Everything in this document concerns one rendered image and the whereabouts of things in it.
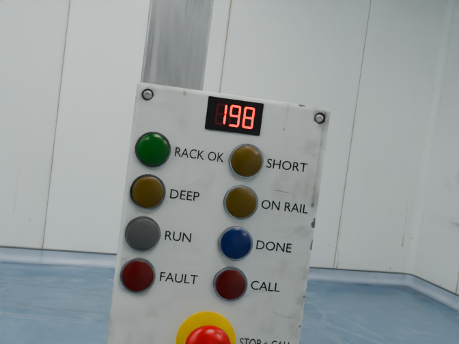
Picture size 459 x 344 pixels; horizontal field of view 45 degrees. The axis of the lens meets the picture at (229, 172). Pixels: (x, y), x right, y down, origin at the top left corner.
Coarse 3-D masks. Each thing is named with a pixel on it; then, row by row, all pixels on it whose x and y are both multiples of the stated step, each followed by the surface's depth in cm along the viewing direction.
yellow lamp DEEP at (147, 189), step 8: (136, 184) 46; (144, 184) 46; (152, 184) 46; (160, 184) 46; (136, 192) 46; (144, 192) 46; (152, 192) 46; (160, 192) 46; (136, 200) 46; (144, 200) 46; (152, 200) 46; (160, 200) 46
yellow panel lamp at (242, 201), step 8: (232, 192) 47; (240, 192) 47; (248, 192) 47; (232, 200) 47; (240, 200) 47; (248, 200) 47; (256, 200) 48; (232, 208) 47; (240, 208) 47; (248, 208) 47; (240, 216) 47
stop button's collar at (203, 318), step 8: (200, 312) 48; (208, 312) 48; (184, 320) 48; (192, 320) 48; (200, 320) 48; (208, 320) 48; (216, 320) 48; (224, 320) 48; (184, 328) 48; (192, 328) 48; (224, 328) 48; (232, 328) 48; (176, 336) 48; (184, 336) 48; (232, 336) 48
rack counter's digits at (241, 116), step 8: (216, 104) 47; (224, 104) 47; (232, 104) 47; (216, 112) 47; (224, 112) 47; (232, 112) 47; (240, 112) 47; (248, 112) 47; (216, 120) 47; (224, 120) 47; (232, 120) 47; (240, 120) 47; (248, 120) 47; (248, 128) 47
